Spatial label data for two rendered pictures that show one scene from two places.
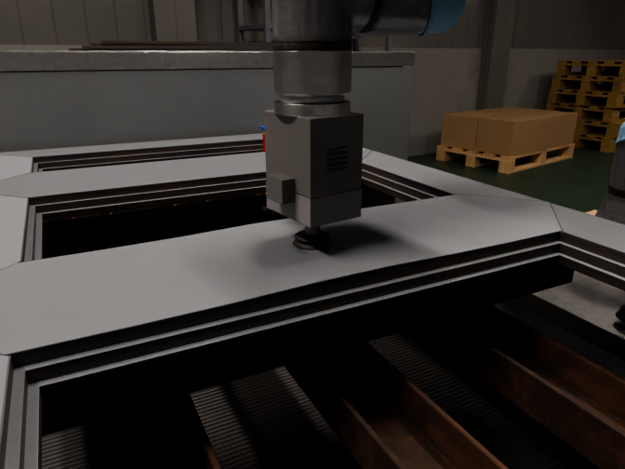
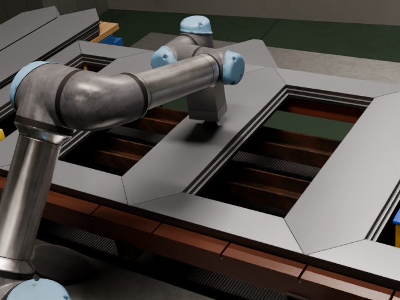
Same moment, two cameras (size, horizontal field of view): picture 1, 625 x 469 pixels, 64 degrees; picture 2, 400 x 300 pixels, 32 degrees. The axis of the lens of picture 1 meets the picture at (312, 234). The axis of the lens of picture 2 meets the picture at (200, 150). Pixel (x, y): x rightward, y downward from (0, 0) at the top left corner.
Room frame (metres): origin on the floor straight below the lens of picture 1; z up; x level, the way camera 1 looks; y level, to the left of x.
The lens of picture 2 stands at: (1.94, -0.77, 1.80)
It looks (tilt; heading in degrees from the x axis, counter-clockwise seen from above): 32 degrees down; 153
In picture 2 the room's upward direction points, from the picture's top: 9 degrees counter-clockwise
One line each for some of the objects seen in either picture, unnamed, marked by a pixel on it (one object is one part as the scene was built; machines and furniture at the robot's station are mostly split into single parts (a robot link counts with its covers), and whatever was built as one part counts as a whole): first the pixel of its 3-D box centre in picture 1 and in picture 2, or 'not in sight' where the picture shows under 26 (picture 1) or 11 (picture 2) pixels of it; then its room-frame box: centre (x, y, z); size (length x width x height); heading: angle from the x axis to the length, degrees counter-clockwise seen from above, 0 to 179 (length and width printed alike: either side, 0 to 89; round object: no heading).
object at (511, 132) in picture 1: (508, 136); not in sight; (5.21, -2.04, 0.24); 1.32 x 0.95 x 0.47; 122
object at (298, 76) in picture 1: (310, 76); not in sight; (0.50, 0.00, 1.02); 0.08 x 0.08 x 0.05
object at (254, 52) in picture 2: not in sight; (233, 55); (0.03, 0.39, 0.77); 0.45 x 0.20 x 0.04; 27
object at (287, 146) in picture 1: (301, 158); (208, 93); (0.50, 0.01, 0.94); 0.10 x 0.09 x 0.16; 125
